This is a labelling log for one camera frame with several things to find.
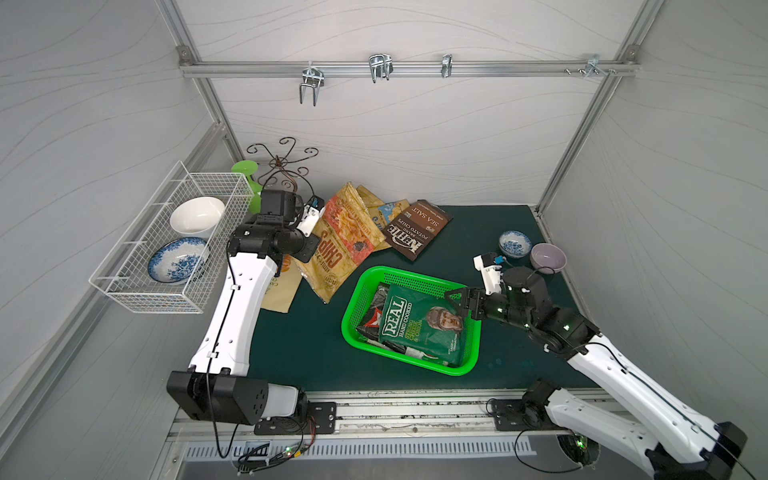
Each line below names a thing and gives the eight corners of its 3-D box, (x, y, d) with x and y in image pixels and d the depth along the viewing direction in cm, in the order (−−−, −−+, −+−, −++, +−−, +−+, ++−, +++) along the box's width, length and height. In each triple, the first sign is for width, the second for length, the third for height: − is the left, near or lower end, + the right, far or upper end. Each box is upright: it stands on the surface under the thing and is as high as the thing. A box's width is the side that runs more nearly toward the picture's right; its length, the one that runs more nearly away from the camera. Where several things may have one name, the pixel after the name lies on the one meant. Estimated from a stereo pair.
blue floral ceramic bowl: (503, 258, 106) (506, 252, 104) (496, 236, 113) (499, 230, 111) (531, 258, 106) (535, 253, 104) (523, 236, 113) (526, 230, 111)
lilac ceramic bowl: (529, 278, 104) (538, 266, 98) (521, 255, 110) (528, 242, 104) (561, 278, 104) (571, 266, 98) (550, 255, 111) (560, 242, 104)
